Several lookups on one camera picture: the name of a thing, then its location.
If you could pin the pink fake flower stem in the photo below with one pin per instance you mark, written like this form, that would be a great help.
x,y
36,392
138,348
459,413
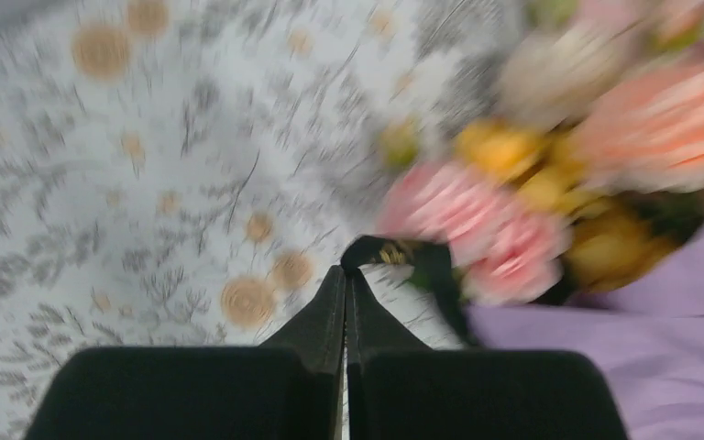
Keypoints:
x,y
507,252
646,134

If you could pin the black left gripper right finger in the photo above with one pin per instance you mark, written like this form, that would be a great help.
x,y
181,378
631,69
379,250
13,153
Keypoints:
x,y
400,388

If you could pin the yellow fake flower stem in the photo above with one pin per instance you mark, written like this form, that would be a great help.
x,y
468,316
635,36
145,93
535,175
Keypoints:
x,y
612,246

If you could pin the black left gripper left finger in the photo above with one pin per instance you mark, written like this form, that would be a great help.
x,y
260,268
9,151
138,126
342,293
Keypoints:
x,y
288,387

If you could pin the white fake flower stem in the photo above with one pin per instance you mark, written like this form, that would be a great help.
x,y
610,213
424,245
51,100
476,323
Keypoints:
x,y
554,77

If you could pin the pink purple wrapping paper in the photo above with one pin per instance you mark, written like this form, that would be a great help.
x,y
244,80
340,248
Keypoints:
x,y
647,338

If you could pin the floral patterned table mat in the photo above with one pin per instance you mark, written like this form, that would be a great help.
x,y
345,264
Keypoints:
x,y
184,173

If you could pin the black printed ribbon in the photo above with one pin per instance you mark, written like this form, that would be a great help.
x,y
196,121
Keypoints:
x,y
432,272

